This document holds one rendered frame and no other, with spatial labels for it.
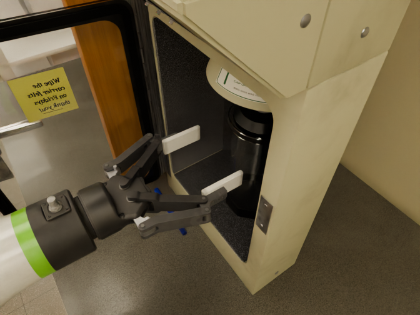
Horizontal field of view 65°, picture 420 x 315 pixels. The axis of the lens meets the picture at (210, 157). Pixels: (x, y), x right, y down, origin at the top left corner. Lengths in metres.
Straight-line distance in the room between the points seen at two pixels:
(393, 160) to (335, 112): 0.51
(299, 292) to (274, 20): 0.56
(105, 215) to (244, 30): 0.32
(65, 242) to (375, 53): 0.39
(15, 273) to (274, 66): 0.36
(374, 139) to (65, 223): 0.68
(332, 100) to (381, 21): 0.07
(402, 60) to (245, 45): 0.57
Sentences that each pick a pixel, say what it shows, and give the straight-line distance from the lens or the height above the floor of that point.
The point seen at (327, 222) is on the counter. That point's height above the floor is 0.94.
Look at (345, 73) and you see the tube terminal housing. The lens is 0.32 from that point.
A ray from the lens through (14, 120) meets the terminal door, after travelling 0.57.
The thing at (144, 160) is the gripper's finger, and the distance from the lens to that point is 0.51.
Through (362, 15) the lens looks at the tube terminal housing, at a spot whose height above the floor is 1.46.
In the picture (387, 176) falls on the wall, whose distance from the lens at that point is 0.88.
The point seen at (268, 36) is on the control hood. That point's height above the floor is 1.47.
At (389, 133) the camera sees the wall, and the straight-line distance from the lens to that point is 0.82.
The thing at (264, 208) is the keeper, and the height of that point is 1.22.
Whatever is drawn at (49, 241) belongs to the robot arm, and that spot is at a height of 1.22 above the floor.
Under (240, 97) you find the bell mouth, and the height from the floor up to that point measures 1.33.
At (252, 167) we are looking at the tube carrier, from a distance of 0.54.
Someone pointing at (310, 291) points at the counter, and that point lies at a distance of 0.70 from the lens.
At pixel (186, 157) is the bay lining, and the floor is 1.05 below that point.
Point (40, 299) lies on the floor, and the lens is 1.84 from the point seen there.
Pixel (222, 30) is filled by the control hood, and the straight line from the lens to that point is 0.19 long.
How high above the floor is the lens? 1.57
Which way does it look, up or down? 48 degrees down
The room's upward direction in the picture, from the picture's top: straight up
